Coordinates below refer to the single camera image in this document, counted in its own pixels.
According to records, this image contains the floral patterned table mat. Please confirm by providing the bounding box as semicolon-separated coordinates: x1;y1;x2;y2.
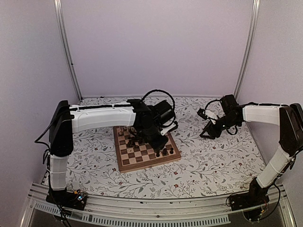
60;97;265;199

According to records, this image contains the wooden chess board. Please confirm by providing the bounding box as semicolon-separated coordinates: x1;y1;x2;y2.
113;126;181;173

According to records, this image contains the front aluminium slotted rail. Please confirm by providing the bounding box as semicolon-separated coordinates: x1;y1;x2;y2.
20;183;297;227

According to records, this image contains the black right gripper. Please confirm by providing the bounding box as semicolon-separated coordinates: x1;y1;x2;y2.
200;114;240;140

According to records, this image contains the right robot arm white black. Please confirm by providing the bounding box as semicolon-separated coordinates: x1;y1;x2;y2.
197;95;303;210

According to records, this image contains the row of white chess pieces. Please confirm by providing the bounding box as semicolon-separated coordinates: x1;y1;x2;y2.
118;126;136;136

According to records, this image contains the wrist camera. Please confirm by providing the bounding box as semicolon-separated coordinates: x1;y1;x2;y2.
160;121;178;135
197;108;217;120

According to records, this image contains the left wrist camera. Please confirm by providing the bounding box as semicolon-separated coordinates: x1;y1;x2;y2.
160;121;178;135

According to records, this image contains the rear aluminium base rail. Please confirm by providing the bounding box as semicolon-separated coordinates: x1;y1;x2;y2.
82;93;224;100

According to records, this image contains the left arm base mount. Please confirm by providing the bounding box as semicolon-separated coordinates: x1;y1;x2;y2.
46;189;88;210

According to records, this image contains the pile of dark chess pieces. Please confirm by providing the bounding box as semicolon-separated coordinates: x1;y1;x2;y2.
126;134;145;148

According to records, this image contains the right aluminium frame post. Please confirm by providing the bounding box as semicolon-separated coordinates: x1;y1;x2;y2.
233;0;260;99

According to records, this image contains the left aluminium frame post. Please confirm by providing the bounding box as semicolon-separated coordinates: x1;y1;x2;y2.
53;0;83;100

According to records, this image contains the black looped cable left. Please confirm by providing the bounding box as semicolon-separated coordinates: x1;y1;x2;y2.
142;89;176;112

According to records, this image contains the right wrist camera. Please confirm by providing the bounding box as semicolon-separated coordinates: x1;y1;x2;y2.
197;108;217;120

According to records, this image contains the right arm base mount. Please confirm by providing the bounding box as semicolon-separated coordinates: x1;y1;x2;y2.
226;186;269;222

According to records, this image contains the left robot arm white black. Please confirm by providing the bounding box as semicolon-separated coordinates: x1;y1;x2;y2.
44;99;178;210

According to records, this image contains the aluminium frame post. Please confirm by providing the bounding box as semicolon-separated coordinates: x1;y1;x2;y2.
233;0;260;99
53;0;83;100

